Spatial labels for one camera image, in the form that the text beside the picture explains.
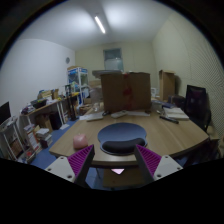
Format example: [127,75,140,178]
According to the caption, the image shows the white low bookshelf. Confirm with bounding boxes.
[0,116,35,164]

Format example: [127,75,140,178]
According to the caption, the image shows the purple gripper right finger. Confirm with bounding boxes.
[134,145,182,184]

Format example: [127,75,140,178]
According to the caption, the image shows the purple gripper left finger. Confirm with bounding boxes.
[46,145,95,188]

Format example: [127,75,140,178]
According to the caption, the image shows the round wall clock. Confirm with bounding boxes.
[66,57,70,64]

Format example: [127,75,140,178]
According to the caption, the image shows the black pen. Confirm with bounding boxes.
[159,115,179,124]

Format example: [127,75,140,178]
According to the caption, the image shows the black office chair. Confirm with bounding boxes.
[184,85,211,131]

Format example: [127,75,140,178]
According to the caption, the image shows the blue mouse pad wrist rest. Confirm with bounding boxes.
[98,122,147,156]

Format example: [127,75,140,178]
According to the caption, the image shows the black waste bin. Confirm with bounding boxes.
[49,112,62,130]

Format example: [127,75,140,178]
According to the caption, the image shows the open white notebook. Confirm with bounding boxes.
[163,107,189,120]

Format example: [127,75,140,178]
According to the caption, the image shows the white paper sheet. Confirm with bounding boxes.
[79,112,103,121]

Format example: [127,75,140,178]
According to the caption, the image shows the white blue metal shelf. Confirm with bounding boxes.
[68,66,89,98]

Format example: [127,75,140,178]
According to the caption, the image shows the white remote control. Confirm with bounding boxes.
[111,110,128,119]

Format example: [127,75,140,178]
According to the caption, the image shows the tall open cardboard box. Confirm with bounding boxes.
[159,70,175,100]

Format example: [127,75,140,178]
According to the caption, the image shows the large brown cardboard box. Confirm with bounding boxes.
[101,72,151,113]

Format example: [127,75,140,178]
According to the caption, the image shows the wooden side desk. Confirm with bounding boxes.
[20,93,78,126]

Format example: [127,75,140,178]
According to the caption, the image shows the black computer monitor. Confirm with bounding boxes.
[0,102,11,125]

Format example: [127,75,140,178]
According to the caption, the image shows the ceiling fluorescent light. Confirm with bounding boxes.
[94,16,106,34]

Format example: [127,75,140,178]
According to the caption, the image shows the window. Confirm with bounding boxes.
[103,48,124,71]

